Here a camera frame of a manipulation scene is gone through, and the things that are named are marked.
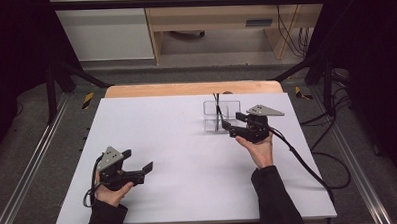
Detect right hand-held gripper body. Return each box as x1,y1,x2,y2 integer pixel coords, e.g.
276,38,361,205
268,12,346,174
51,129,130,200
227,103,287,145

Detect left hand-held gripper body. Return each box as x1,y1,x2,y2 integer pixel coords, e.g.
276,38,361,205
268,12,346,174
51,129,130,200
96,144,147,193

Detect clear plastic pen holder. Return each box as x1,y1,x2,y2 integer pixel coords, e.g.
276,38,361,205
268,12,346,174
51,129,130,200
202,98,243,134

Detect person's left hand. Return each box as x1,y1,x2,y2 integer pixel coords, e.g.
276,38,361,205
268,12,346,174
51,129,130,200
92,169,136,209

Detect person's right hand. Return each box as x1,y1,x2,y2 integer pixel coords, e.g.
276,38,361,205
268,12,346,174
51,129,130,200
234,132,276,171

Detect yellow black tape strip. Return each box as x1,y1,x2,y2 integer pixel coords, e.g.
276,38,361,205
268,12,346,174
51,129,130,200
81,92,96,110
294,85,314,102

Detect black metal stand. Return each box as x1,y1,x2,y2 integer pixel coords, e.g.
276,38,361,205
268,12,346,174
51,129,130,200
271,48,337,114
44,58,116,125

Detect office chair base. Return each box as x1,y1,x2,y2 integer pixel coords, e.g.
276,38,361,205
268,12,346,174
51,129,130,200
168,29,206,40

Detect wooden desk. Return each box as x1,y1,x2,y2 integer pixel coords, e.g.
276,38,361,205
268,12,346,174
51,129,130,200
142,0,333,66

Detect white cabinet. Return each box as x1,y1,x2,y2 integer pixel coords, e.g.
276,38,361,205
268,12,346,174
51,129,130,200
48,0,156,63

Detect black metal crossbar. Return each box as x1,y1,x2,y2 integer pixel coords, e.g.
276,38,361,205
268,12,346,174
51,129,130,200
49,0,329,14

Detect black curtain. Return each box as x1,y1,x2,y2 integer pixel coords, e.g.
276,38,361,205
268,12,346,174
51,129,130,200
305,0,397,192
0,0,86,162

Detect left hand-held gripper cable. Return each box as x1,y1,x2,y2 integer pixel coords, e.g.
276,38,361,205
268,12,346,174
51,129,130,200
80,154,106,209

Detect hand-held gripper cable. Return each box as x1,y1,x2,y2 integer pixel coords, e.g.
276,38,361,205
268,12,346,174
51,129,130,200
80,154,106,209
267,123,336,208

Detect right hand-held gripper cable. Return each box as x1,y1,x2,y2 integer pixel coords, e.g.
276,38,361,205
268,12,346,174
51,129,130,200
267,123,336,208

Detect black floor cables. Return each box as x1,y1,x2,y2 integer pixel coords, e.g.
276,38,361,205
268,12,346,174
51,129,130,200
297,68,354,152

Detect aluminium floor rail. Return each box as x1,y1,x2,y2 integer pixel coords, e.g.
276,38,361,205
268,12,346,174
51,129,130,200
309,84,394,224
0,93,75,224

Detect black desk cables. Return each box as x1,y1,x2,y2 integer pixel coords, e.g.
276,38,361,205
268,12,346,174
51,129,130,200
272,0,312,59

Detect black floor cable loop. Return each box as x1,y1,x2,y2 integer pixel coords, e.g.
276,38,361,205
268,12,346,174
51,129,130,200
310,149,352,191

